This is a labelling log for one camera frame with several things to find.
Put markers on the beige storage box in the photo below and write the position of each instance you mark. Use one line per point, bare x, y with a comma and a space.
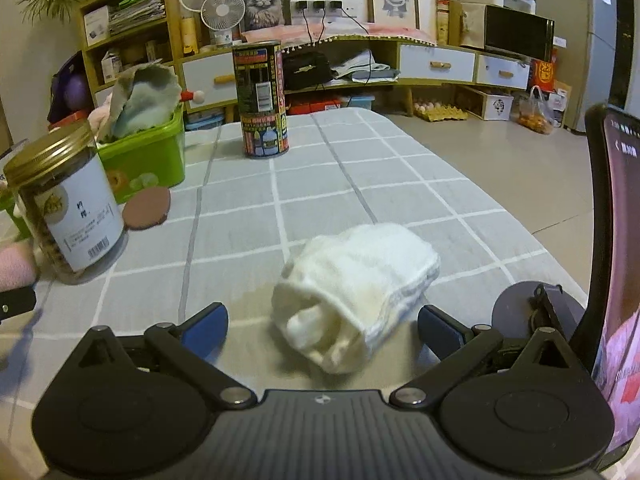
467, 25

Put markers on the green plastic bin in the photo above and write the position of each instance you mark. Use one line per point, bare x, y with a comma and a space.
150, 165

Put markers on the clear jar with gold lid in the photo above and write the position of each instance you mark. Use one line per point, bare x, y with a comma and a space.
85, 210

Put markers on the white box with drawing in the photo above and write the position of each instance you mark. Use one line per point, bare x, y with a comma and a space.
492, 104

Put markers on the phone on stand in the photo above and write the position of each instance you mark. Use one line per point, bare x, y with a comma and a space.
620, 285

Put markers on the stack of papers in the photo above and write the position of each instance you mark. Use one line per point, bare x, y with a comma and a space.
137, 12

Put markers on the low wooden console with drawers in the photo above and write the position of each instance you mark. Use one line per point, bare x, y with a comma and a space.
440, 62

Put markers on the egg tray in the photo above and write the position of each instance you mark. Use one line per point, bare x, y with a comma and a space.
440, 111

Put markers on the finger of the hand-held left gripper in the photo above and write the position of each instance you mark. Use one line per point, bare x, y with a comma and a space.
15, 304

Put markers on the yellow box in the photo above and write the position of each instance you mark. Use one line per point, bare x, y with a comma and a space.
188, 35

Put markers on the white cloth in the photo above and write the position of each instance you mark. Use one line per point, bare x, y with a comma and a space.
360, 290

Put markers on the tall dark printed can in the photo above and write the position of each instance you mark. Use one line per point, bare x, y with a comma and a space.
261, 100

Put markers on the rabbit doll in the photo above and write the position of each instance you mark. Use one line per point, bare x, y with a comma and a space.
145, 105

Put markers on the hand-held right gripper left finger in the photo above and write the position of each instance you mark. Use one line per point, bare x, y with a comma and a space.
205, 330

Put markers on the black bag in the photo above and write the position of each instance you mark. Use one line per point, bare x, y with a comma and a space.
306, 71

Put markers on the brown round coaster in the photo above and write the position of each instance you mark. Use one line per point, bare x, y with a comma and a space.
146, 209

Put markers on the wooden cabinet with white drawers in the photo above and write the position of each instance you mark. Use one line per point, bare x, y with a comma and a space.
205, 80

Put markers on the framed cat picture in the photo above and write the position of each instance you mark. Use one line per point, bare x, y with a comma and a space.
262, 2

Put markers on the purple plush toy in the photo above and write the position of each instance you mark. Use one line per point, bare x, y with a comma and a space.
72, 90

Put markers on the black screen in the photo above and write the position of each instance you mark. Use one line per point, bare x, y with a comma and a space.
517, 32

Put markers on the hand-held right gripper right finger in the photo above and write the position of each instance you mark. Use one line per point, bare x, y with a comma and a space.
442, 330

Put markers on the pink cloth runner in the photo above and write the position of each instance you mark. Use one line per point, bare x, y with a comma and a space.
350, 32

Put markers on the bag of oranges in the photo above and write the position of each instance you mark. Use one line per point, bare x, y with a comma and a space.
537, 117

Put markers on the pink knitted hat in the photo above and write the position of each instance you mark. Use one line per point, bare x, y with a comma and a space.
15, 265

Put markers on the red hanging ornament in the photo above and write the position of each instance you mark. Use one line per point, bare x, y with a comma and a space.
444, 5

